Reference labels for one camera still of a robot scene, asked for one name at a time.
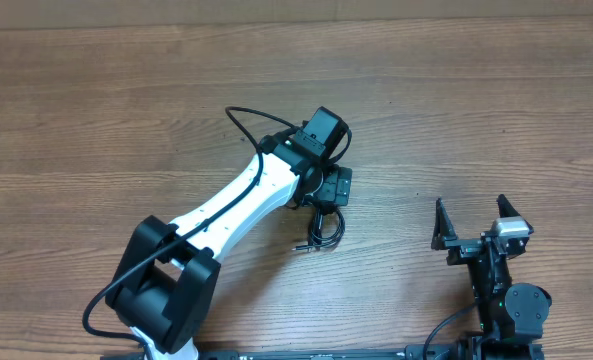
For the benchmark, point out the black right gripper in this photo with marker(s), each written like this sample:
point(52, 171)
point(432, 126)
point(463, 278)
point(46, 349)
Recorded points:
point(463, 248)

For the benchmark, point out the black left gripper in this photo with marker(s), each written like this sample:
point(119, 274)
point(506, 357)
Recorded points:
point(332, 191)

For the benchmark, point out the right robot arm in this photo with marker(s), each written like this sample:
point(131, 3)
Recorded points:
point(511, 315)

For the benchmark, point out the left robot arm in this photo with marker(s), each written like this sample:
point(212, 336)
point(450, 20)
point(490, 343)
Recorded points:
point(164, 283)

